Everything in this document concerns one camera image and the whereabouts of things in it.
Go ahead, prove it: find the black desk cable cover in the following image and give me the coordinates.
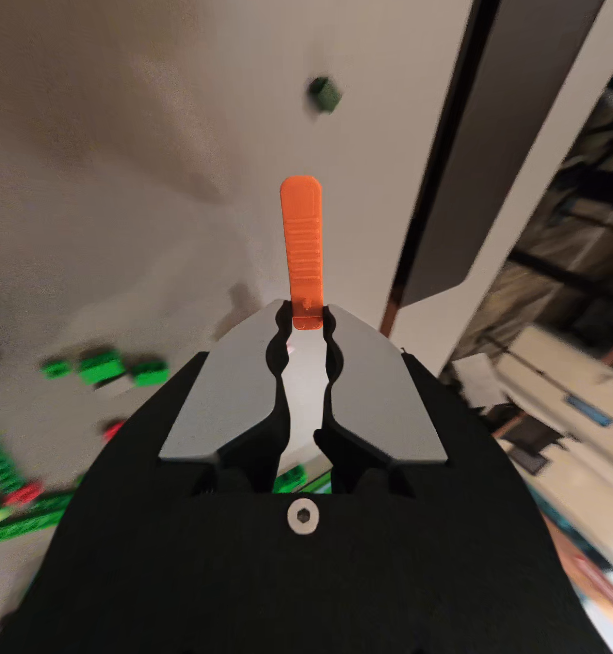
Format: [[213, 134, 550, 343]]
[[390, 0, 606, 307]]

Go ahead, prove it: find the long wide green plate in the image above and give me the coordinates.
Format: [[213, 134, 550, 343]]
[[0, 493, 77, 547]]

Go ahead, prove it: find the white cardboard box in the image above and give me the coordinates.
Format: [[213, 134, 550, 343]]
[[495, 327, 613, 563]]

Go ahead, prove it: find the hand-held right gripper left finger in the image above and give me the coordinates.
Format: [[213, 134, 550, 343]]
[[158, 299, 293, 468]]

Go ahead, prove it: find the small dark green brick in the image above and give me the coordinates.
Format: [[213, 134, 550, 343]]
[[309, 77, 343, 113]]

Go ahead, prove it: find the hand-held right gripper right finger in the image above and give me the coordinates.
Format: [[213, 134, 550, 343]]
[[314, 303, 449, 466]]

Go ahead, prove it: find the grey desk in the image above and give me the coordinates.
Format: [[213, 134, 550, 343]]
[[0, 0, 613, 629]]

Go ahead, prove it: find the orange brick separator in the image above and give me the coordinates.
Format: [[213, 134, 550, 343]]
[[280, 176, 323, 331]]

